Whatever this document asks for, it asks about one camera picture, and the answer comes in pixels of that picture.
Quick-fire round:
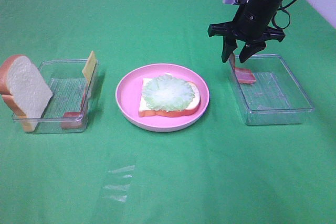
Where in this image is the clear plastic container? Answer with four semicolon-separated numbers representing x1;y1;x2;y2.
12;59;98;134
228;54;314;126

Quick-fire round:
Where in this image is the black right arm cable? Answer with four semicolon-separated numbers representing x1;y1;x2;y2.
272;0;310;30

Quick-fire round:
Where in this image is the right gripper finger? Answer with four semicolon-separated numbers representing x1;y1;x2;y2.
239;41;266;63
221;37;237;63

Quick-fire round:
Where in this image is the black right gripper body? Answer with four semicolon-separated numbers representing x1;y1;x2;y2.
208;1;285;42

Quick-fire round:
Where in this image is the yellow cheese slice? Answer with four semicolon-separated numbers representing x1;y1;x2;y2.
82;51;97;84

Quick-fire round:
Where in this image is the bacon strip from container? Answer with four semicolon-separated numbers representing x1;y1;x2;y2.
229;53;257;84

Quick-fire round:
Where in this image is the bread slice on plate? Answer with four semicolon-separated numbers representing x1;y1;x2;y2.
138;78;201;118

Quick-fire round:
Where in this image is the upright bread slice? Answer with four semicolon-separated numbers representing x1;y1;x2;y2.
1;55;53;119

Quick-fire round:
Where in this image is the green lettuce leaf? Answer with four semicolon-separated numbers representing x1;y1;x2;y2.
141;74;200;111

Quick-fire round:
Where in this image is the clear right plastic container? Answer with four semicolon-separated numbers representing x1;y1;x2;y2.
228;54;314;126

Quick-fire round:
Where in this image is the pink plate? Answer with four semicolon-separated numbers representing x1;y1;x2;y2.
115;63;210;132

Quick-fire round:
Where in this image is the clear left plastic container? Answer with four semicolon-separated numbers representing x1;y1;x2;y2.
12;59;98;134

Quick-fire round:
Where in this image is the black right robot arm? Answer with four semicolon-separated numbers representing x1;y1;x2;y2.
208;0;285;62

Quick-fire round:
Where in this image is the clear tape patch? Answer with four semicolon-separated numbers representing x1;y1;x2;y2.
97;153;138;212

